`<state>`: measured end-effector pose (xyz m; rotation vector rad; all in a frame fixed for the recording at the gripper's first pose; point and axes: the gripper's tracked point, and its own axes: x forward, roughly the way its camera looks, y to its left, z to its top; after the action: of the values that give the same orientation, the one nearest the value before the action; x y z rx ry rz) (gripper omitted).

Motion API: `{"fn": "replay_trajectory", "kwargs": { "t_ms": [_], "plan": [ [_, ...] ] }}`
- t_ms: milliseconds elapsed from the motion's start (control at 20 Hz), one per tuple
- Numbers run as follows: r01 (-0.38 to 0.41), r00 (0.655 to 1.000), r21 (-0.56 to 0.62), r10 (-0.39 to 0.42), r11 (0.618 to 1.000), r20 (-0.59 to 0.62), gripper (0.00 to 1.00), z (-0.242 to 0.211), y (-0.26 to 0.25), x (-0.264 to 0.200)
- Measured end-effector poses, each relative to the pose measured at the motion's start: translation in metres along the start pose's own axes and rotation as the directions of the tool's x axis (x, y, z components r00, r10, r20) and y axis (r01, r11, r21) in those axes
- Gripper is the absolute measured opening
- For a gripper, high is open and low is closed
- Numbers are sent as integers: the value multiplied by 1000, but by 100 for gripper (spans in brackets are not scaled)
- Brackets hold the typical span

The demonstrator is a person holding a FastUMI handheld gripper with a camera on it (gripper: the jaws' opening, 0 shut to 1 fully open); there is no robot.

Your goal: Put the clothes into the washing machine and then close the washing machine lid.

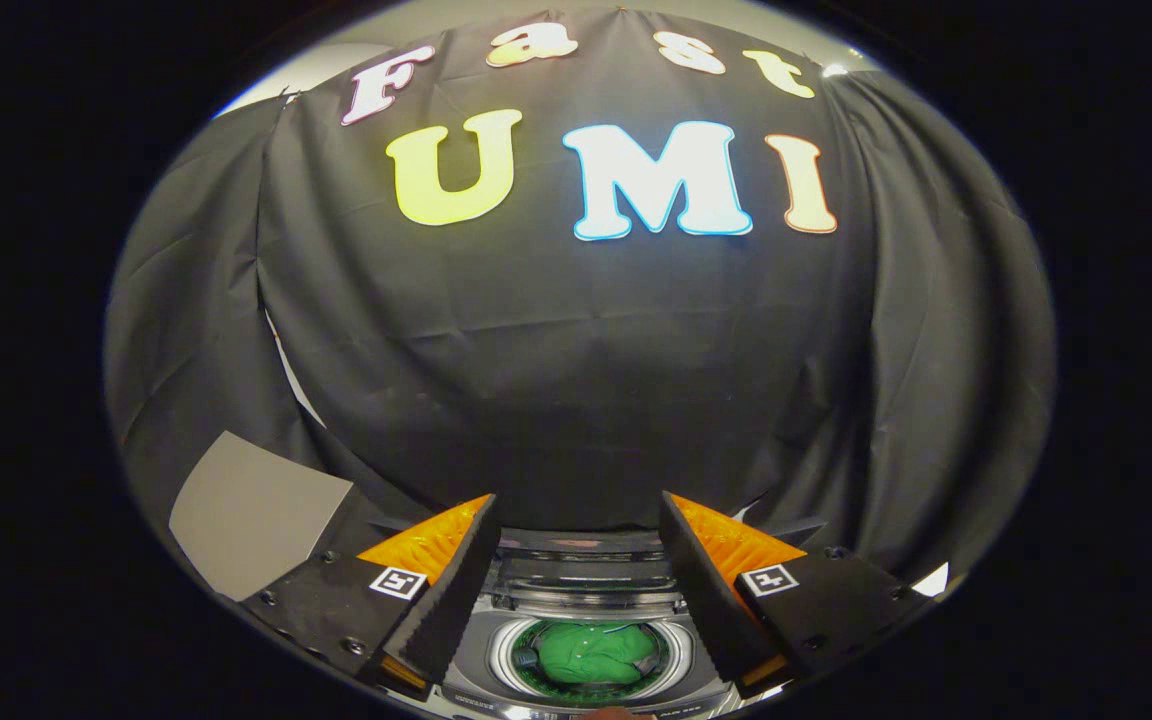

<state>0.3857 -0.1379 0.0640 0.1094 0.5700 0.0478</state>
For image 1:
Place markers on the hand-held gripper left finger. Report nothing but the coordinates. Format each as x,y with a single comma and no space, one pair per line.
446,610

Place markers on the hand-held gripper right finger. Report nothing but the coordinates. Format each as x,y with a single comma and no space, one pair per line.
706,600

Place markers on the grey washing machine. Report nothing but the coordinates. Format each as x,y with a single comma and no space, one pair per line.
486,660

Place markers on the green polo shirt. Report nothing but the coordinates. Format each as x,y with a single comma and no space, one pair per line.
596,655

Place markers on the grey cabinet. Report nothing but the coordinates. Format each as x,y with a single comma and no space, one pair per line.
256,510

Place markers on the white board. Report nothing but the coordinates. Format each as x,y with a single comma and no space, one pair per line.
931,582

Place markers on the black backdrop cloth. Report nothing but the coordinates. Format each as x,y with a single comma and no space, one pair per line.
536,350

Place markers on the ceiling light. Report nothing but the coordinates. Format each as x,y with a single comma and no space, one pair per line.
834,70

